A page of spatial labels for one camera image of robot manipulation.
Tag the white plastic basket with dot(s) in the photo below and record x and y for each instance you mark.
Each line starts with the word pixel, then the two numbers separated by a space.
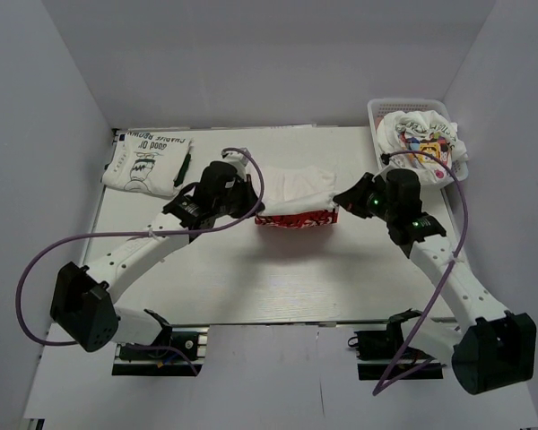
pixel 377 108

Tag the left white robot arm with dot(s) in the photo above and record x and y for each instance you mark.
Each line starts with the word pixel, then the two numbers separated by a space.
pixel 85 298

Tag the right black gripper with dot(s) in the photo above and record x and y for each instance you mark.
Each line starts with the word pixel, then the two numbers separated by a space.
pixel 353 198

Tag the white t-shirt colourful cartoon print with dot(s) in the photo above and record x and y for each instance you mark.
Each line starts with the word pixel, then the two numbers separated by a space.
pixel 424 142

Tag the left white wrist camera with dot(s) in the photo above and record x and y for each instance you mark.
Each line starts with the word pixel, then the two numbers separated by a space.
pixel 237 159

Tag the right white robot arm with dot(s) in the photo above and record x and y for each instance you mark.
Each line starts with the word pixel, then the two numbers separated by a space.
pixel 493 347

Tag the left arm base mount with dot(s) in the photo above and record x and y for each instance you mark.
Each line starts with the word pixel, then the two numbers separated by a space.
pixel 179 354

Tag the folded Charlie Brown t-shirt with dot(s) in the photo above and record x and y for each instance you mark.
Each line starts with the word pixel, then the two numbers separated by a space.
pixel 153 163

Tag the white t-shirt red print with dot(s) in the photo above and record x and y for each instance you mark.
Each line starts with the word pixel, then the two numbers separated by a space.
pixel 298 198

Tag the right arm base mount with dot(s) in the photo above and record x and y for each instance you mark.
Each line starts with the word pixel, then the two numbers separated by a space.
pixel 374 352

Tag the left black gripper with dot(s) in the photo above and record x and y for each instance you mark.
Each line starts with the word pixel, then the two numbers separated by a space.
pixel 249 194

